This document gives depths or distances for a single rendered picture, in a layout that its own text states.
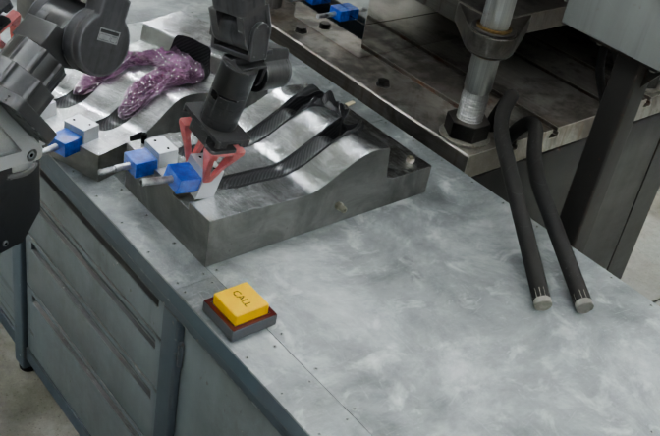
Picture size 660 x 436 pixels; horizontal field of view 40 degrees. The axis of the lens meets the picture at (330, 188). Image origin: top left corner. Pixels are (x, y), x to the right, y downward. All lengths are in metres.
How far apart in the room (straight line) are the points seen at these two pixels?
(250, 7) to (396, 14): 1.05
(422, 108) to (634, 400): 0.92
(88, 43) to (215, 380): 0.67
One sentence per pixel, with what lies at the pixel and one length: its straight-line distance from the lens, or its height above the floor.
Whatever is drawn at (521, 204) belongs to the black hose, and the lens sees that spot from 1.66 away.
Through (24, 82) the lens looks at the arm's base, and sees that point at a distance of 1.08.
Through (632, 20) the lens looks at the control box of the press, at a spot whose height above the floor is 1.14.
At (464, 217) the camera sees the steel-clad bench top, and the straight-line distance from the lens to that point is 1.72.
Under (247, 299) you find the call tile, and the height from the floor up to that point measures 0.84.
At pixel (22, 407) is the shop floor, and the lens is 2.36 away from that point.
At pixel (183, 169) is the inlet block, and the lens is 1.45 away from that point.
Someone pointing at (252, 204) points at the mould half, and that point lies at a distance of 1.48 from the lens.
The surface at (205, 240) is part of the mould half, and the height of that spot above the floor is 0.85.
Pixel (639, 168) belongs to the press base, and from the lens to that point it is 2.68.
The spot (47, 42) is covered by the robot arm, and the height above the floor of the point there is 1.25.
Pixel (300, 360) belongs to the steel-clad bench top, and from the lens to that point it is 1.34.
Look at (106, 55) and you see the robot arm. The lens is 1.12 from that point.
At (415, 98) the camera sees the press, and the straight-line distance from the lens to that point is 2.15.
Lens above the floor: 1.71
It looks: 32 degrees down
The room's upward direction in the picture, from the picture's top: 11 degrees clockwise
